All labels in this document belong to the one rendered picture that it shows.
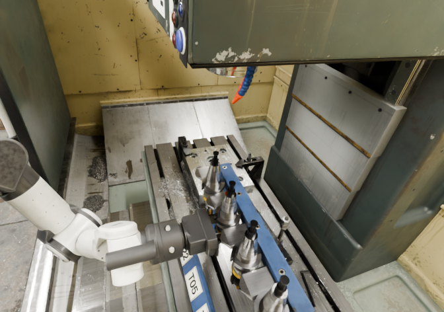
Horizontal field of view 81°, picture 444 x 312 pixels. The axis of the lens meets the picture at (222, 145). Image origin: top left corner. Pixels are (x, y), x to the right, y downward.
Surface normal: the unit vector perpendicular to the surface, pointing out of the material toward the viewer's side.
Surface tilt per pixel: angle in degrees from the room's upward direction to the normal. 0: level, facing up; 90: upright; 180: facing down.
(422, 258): 90
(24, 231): 0
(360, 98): 92
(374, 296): 0
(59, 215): 66
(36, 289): 0
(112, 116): 24
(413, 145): 90
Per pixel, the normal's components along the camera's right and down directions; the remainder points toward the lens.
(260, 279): 0.08, -0.81
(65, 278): 0.36, -0.81
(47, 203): 0.81, 0.01
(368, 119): -0.94, 0.13
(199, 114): 0.22, -0.50
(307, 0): 0.34, 0.57
